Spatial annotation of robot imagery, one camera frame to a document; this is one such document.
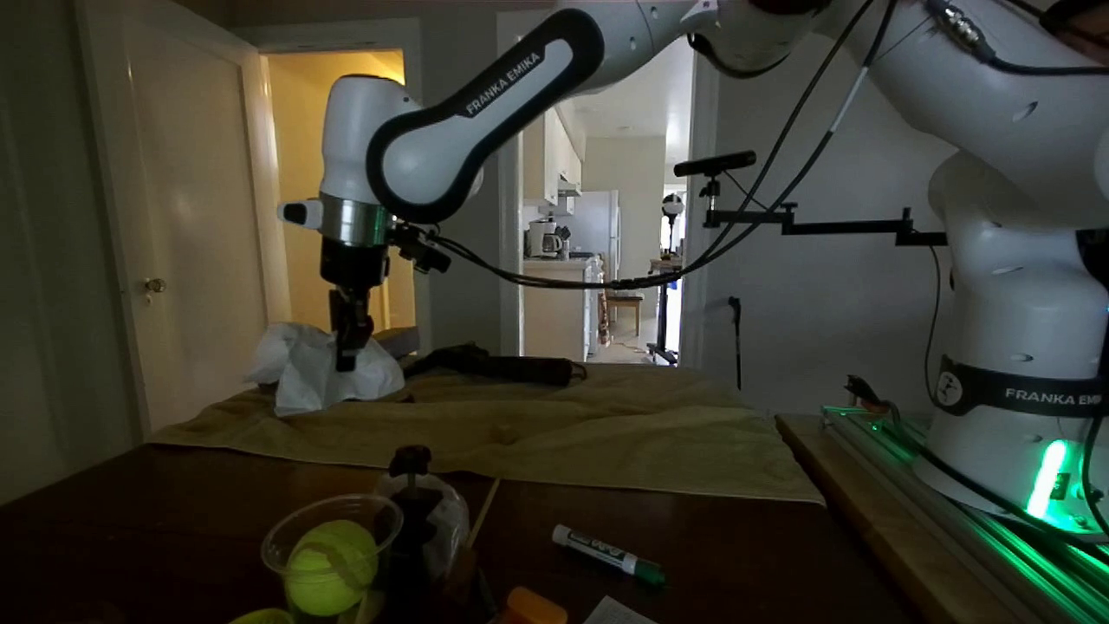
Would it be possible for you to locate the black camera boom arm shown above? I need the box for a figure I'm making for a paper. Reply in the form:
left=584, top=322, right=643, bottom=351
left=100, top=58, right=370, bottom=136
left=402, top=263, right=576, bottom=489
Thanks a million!
left=673, top=147, right=947, bottom=247

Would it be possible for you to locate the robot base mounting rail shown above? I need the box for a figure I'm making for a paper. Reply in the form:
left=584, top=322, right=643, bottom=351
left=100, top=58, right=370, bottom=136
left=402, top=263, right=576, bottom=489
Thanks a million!
left=775, top=417, right=1109, bottom=624

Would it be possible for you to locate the green capped marker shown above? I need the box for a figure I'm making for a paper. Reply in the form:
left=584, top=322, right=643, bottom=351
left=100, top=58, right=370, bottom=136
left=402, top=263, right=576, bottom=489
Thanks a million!
left=551, top=524, right=665, bottom=585

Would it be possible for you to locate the white napkin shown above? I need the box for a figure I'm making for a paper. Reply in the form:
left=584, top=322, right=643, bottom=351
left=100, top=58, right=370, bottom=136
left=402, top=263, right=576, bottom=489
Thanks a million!
left=245, top=325, right=406, bottom=417

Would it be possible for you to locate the dark bottle with cap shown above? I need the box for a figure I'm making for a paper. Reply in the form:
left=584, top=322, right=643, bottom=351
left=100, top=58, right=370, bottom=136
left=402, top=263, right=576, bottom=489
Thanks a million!
left=376, top=444, right=473, bottom=624

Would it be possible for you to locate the clear plastic cup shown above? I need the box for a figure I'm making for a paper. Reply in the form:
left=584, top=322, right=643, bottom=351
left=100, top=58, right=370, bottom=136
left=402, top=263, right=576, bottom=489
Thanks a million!
left=261, top=494, right=406, bottom=624

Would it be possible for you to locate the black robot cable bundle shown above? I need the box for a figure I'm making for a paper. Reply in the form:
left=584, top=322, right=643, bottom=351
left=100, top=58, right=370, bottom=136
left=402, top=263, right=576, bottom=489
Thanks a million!
left=402, top=0, right=1109, bottom=289

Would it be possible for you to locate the small white card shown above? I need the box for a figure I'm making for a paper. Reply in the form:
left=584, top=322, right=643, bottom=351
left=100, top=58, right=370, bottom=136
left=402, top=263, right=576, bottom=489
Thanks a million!
left=582, top=595, right=654, bottom=624

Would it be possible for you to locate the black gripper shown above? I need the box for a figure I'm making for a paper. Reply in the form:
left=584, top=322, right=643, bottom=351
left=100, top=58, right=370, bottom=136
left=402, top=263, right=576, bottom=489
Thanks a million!
left=317, top=237, right=385, bottom=372

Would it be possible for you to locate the white door with knob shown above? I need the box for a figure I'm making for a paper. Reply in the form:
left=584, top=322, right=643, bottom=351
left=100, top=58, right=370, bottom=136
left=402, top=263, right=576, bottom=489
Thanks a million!
left=81, top=0, right=278, bottom=437

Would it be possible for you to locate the orange round object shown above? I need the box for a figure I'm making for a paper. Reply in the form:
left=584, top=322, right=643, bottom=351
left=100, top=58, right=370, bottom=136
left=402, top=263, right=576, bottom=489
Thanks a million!
left=500, top=585, right=568, bottom=624

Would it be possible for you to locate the black keyboard instrument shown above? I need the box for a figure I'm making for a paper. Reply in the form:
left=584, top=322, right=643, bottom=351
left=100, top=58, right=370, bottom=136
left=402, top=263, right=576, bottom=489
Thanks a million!
left=406, top=343, right=582, bottom=387

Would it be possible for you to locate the green tennis ball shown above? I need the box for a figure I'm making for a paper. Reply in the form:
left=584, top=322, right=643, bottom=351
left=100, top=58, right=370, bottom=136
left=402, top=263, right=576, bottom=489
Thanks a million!
left=284, top=518, right=376, bottom=617

